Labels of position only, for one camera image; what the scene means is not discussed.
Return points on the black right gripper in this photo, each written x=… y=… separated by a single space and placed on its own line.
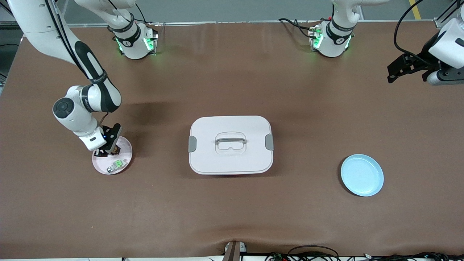
x=107 y=145

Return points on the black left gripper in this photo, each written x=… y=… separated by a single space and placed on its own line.
x=424 y=59

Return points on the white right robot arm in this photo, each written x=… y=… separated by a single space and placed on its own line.
x=36 y=29

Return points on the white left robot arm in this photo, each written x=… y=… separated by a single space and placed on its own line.
x=335 y=43

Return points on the pink round plate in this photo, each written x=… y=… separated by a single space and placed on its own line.
x=99 y=165

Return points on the light blue round plate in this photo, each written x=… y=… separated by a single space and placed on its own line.
x=362 y=175

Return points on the brown table mat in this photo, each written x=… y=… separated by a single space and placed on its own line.
x=232 y=210

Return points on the green switch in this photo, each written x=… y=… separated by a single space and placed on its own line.
x=116 y=165

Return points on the aluminium frame post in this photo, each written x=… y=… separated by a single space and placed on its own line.
x=439 y=22

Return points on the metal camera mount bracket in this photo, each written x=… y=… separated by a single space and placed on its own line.
x=233 y=252

